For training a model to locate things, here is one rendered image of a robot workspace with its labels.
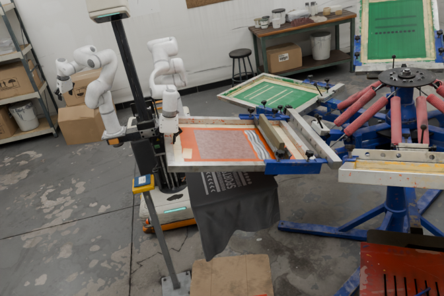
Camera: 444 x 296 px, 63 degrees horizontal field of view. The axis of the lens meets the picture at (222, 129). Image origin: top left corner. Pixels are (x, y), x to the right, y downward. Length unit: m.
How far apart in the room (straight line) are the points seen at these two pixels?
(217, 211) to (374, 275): 0.93
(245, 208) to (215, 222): 0.19
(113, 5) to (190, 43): 3.69
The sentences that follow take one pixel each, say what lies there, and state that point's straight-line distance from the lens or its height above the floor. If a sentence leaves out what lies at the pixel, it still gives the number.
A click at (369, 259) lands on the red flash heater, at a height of 1.10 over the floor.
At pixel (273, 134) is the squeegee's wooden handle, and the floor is 1.18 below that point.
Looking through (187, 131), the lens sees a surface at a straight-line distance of 2.15.
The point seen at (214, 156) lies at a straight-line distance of 1.90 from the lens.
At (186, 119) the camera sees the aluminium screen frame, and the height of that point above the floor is 1.23.
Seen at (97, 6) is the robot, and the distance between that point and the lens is 2.15.
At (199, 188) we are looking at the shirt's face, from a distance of 2.08.
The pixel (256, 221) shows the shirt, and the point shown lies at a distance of 2.13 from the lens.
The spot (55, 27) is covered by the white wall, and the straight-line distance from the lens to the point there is 5.80.
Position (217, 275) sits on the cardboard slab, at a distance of 2.86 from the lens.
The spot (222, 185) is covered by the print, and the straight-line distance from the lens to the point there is 2.07.
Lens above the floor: 2.18
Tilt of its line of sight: 28 degrees down
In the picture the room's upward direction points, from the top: 10 degrees counter-clockwise
